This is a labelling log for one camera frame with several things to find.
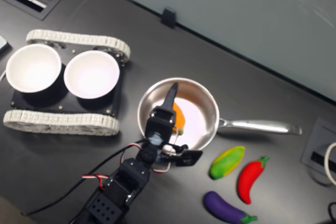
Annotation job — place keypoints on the orange toy carrot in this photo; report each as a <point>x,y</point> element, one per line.
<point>179,119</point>

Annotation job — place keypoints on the yellow green toy corn cob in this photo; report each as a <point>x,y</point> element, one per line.
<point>227,162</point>

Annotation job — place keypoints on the white bowl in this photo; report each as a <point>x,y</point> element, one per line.
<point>92,74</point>
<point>34,69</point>

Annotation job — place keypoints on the red toy chilli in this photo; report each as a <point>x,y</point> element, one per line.
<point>249,179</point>

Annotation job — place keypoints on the purple toy aubergine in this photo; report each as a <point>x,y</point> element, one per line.
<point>223,207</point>

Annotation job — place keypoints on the frosted glass desk partition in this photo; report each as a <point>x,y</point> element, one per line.
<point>236,11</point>

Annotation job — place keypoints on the black vehicle with white tracks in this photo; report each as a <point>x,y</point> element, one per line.
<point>52,103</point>

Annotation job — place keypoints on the small black camera board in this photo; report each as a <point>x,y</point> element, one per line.
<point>190,158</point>

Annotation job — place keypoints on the black partition bracket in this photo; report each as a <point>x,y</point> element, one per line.
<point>168,16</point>

